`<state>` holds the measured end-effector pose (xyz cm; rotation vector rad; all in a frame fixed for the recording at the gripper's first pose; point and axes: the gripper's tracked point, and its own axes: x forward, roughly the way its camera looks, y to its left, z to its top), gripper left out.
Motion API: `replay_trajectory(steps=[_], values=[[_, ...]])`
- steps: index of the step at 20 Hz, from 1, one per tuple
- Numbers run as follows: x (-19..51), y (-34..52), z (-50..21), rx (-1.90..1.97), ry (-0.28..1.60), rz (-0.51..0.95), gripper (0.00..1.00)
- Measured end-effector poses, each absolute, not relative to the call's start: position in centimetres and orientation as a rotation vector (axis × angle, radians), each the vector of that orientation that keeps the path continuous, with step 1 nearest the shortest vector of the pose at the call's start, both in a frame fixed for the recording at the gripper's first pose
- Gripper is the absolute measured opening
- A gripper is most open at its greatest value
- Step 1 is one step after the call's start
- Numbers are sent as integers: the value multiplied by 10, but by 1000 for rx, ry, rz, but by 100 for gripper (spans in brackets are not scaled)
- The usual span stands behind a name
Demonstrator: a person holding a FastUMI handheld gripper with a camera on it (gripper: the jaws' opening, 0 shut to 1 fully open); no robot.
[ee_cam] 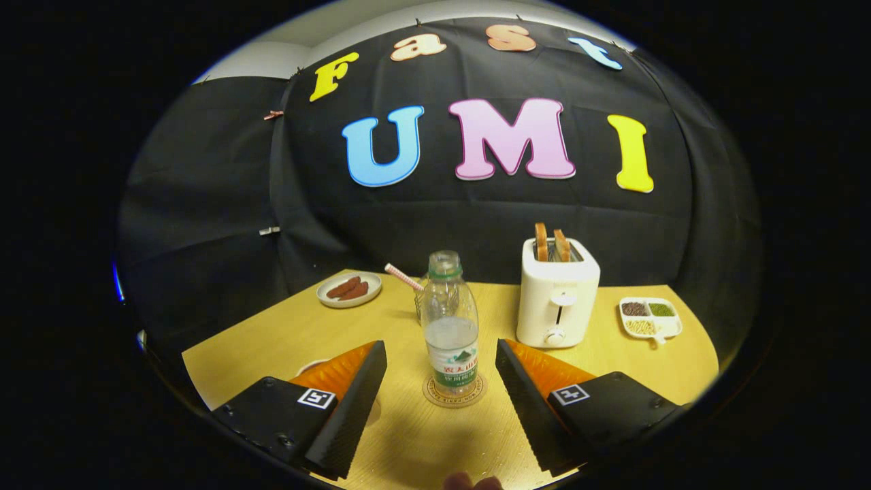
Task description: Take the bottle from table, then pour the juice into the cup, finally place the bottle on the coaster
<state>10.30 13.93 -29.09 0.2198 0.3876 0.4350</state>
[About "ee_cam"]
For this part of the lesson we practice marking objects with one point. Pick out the white toaster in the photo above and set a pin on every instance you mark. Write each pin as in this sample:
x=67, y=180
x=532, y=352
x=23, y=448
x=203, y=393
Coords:
x=558, y=299

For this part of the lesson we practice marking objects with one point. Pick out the white divided dish with beans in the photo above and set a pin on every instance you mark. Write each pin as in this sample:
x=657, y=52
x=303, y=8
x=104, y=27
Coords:
x=650, y=320

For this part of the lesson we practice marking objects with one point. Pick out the brown sausage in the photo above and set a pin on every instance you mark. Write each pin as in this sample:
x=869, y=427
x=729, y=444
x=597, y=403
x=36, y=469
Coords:
x=343, y=286
x=356, y=293

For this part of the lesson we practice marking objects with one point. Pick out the white round plate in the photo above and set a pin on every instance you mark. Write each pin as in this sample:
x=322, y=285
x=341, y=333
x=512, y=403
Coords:
x=326, y=301

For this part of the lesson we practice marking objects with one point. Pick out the wooden table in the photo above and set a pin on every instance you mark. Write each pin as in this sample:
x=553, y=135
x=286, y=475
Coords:
x=422, y=442

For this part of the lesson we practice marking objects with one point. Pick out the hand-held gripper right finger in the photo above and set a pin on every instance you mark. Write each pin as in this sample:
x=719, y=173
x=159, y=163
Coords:
x=527, y=415

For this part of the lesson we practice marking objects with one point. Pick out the brown toast slice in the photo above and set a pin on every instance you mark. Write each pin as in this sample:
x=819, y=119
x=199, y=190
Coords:
x=562, y=245
x=541, y=241

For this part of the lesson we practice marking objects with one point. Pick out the round cork coaster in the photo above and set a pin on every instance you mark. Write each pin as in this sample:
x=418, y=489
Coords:
x=435, y=398

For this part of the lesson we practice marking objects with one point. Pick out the red striped paper straw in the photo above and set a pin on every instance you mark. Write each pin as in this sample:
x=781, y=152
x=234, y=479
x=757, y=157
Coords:
x=401, y=275

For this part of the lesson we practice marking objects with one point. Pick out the clear plastic juice bottle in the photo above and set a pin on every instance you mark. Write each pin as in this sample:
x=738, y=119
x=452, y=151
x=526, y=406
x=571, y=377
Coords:
x=450, y=327

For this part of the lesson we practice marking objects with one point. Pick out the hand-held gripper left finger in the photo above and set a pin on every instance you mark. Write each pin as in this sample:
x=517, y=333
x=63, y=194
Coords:
x=347, y=422

